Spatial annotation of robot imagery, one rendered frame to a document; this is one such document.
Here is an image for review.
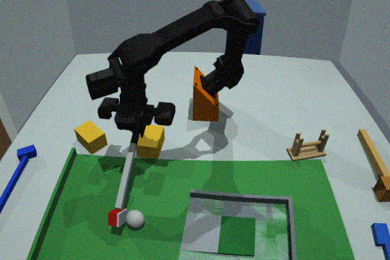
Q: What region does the white golf ball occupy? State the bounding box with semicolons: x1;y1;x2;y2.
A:
126;210;144;228

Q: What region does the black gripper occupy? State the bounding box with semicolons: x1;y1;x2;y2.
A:
97;84;176;138

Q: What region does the red putter with grey shaft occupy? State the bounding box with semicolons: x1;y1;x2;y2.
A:
108;127;140;228

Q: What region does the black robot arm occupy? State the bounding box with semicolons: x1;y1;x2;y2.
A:
85;0;260;131

